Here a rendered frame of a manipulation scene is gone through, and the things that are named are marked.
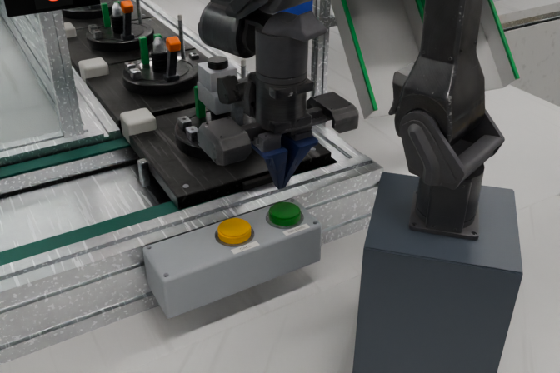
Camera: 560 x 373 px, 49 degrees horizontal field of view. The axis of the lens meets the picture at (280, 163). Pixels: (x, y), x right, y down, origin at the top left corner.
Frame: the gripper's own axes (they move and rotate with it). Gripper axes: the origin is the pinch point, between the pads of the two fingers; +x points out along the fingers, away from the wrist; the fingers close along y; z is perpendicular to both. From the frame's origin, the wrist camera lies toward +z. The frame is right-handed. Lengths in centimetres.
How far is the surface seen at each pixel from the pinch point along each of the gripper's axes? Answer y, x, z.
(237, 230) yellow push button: 6.6, 6.5, -1.6
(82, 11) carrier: 1, 6, 89
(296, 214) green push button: -1.0, 6.4, -2.4
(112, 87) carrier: 6.9, 7.5, 47.1
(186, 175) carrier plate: 7.0, 7.0, 13.2
